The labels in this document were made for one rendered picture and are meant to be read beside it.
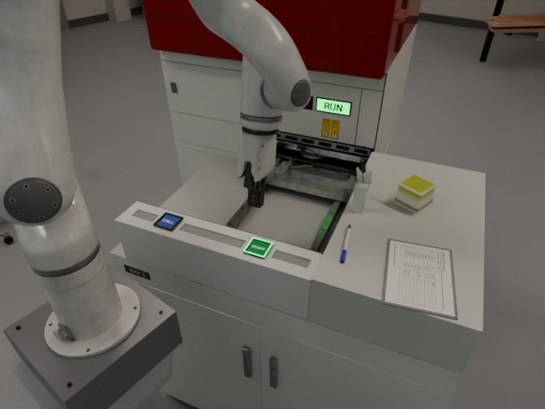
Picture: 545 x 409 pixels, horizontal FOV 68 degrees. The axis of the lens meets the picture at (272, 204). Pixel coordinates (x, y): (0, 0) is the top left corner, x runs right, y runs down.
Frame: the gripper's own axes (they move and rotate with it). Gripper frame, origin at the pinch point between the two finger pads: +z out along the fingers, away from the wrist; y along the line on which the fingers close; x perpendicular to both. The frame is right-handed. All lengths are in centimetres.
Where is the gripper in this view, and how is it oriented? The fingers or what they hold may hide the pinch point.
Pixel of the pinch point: (255, 197)
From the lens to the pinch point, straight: 88.4
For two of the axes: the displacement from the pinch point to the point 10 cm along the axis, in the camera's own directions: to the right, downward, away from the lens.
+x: 9.2, 2.3, -3.2
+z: -0.8, 9.0, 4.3
